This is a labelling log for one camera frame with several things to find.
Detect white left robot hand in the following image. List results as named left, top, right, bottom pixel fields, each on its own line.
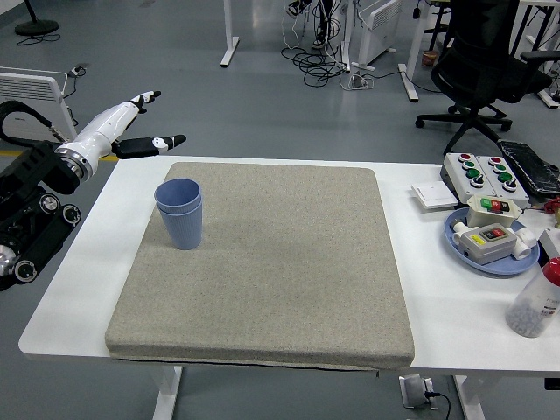
left=65, top=89, right=188, bottom=165

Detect blue ribbed plastic cup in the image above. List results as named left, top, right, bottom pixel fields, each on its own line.
left=154, top=177, right=203, bottom=218
left=157, top=199, right=205, bottom=251

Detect large white panel heater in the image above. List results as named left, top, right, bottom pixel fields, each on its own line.
left=0, top=66, right=85, bottom=157

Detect black fan stand base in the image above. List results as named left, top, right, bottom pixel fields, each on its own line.
left=14, top=0, right=60, bottom=37

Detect white desk leg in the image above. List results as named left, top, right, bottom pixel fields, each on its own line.
left=219, top=0, right=241, bottom=68
left=396, top=0, right=432, bottom=104

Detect seated person's legs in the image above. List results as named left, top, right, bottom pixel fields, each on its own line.
left=286, top=0, right=340, bottom=51

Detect grey-brown foam mat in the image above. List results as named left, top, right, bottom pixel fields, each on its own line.
left=104, top=161, right=416, bottom=373

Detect white power strip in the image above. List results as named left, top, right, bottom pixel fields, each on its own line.
left=348, top=73, right=373, bottom=92

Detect white table leg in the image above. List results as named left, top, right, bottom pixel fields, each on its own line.
left=452, top=374, right=487, bottom=420
left=151, top=365, right=184, bottom=420

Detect small white panel heater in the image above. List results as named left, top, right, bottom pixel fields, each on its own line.
left=351, top=0, right=406, bottom=72

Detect white three-button control box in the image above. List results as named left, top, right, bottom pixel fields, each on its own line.
left=475, top=155, right=531, bottom=212
left=439, top=152, right=496, bottom=206

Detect black office chair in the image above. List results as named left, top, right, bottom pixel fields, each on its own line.
left=414, top=0, right=560, bottom=155

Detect silver floor socket box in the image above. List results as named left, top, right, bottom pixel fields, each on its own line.
left=398, top=374, right=438, bottom=411

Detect blue plastic plate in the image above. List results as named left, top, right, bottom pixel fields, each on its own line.
left=444, top=206, right=541, bottom=277

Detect black wrapped keyboard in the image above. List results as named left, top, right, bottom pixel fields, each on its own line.
left=496, top=138, right=560, bottom=197

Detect clear bottle with red cap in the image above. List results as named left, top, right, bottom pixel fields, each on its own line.
left=506, top=256, right=560, bottom=339

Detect black tangled floor cables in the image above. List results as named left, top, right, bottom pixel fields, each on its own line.
left=280, top=45, right=351, bottom=88

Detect white wall switch plate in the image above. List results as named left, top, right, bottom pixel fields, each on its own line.
left=409, top=181, right=459, bottom=214

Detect cream switch box coloured buttons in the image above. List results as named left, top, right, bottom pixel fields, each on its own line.
left=465, top=194, right=523, bottom=229

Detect grey push-button switch box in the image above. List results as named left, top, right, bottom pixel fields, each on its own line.
left=451, top=220, right=539, bottom=266

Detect red wire bundle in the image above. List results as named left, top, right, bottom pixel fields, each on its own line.
left=522, top=199, right=560, bottom=215

